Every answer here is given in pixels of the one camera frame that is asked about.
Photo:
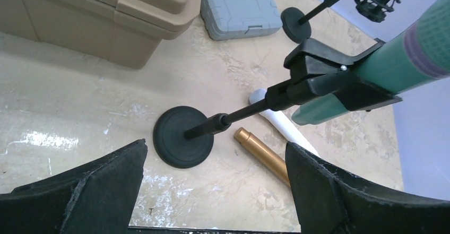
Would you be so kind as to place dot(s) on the tan hard case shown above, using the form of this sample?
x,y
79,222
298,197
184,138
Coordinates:
x,y
124,32

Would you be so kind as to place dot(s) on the black round-base mic stand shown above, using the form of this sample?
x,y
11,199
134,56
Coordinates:
x,y
296,24

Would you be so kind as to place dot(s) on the white microphone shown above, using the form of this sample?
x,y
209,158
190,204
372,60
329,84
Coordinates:
x,y
285,126

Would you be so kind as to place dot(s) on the gold microphone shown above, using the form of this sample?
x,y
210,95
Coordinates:
x,y
263,154

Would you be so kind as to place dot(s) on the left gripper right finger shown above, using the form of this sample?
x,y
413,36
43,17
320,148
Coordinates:
x,y
329,199

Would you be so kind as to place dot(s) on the mint green microphone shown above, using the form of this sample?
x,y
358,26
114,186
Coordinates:
x,y
417,56

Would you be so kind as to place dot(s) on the grey plastic case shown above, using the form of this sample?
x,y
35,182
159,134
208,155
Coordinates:
x,y
237,19

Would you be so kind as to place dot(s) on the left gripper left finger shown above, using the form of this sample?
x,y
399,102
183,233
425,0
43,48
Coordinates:
x,y
96,197

